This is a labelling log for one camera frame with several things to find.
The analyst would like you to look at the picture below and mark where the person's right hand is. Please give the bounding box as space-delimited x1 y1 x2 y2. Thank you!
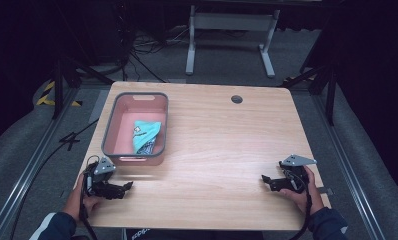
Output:
279 165 325 216

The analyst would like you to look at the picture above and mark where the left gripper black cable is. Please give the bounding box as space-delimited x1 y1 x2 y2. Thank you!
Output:
78 155 100 240

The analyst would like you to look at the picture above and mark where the pink basket with grey rim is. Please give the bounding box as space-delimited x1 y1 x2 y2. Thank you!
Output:
101 91 170 167

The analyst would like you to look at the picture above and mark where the long black floor cable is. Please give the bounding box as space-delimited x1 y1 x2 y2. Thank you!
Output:
8 118 100 240

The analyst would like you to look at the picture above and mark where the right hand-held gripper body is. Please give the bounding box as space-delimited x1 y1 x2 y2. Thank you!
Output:
278 153 318 195

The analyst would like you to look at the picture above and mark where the black metal stand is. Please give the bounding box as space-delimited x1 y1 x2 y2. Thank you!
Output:
280 59 339 127
51 55 115 120

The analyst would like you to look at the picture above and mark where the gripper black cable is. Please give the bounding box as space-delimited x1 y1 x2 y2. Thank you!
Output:
285 168 314 240
78 155 100 240

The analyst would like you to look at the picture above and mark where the bundle of black cables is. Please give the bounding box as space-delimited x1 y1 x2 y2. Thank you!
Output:
115 6 190 83

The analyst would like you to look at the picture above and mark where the person's left hand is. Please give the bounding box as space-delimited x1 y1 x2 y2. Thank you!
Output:
62 172 104 224

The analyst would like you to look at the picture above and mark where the grey tape strip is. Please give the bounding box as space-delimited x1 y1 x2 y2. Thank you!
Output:
87 88 111 125

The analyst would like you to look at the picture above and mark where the person's dark clothing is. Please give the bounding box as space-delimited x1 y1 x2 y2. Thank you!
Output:
125 227 265 240

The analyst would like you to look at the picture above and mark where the grey metal desk frame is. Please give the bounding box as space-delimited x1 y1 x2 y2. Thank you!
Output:
185 4 282 79

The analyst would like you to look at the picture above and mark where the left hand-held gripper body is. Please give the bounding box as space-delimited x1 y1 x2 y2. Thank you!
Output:
83 156 121 200

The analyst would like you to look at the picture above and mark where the aluminium floor rail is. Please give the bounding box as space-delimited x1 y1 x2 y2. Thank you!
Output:
0 87 80 240
311 93 387 240

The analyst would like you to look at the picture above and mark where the teal snack packet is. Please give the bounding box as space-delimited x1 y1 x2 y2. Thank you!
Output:
132 120 163 155

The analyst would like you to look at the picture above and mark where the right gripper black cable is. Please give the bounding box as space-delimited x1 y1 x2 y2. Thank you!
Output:
285 168 314 240

